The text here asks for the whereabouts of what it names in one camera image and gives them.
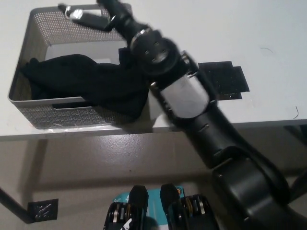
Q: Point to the clear tape strip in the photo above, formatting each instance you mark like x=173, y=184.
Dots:
x=60, y=126

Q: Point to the black floor tape patch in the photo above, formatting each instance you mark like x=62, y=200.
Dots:
x=43, y=208

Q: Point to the black table leg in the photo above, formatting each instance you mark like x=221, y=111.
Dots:
x=14, y=203
x=299, y=189

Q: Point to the thin green thread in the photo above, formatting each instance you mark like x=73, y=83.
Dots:
x=266, y=48

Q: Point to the black tape patch on table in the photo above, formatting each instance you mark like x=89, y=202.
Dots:
x=223, y=76

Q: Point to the grey perforated plastic basket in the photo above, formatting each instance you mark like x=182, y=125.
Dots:
x=72, y=115

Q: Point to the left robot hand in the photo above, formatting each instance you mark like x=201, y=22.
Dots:
x=127, y=223

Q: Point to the thin dark thread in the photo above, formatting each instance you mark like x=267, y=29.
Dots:
x=298, y=112

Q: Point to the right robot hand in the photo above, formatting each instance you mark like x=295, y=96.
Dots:
x=122, y=14

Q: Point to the black t-shirt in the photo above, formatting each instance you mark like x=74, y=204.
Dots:
x=84, y=79

